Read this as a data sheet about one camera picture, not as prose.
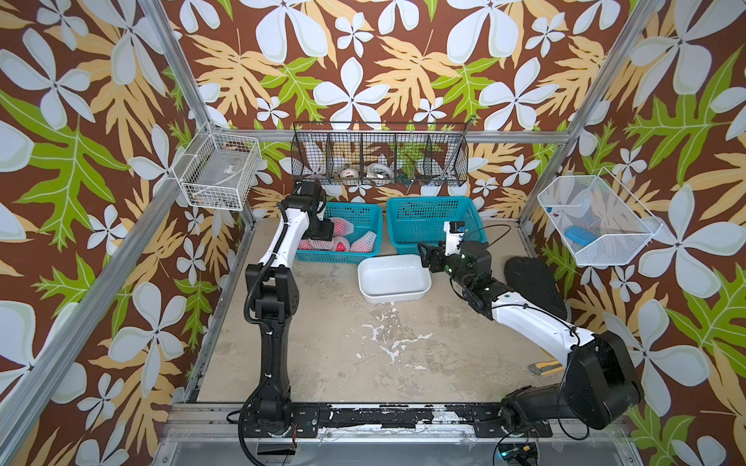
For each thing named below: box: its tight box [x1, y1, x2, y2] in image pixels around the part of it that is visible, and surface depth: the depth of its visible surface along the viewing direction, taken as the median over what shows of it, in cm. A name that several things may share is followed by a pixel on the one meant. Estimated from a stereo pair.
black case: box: [504, 256, 568, 320], surface depth 97 cm
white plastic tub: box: [357, 254, 433, 304], surface depth 101 cm
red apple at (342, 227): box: [329, 217, 355, 237], surface depth 114 cm
